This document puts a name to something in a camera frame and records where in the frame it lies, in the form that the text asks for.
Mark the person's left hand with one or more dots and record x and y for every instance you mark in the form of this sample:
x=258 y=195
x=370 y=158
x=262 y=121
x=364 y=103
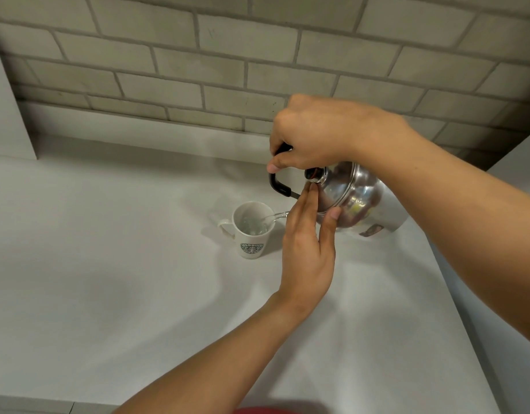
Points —
x=307 y=262

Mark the person's right hand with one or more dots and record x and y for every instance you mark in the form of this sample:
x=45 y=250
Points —
x=329 y=129

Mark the person's left thumb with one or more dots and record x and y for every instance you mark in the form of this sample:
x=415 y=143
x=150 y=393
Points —
x=328 y=230

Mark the person's right thumb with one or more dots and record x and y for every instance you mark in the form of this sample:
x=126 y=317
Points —
x=278 y=161

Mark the steel kettle lid black knob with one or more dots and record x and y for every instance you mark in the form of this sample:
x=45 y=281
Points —
x=336 y=185

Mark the person's right forearm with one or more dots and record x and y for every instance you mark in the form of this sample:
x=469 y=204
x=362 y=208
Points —
x=472 y=219

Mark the person's left forearm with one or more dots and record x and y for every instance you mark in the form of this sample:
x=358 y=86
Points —
x=217 y=366

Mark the white mug with green logo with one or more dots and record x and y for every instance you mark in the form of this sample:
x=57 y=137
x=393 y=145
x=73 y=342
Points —
x=249 y=237

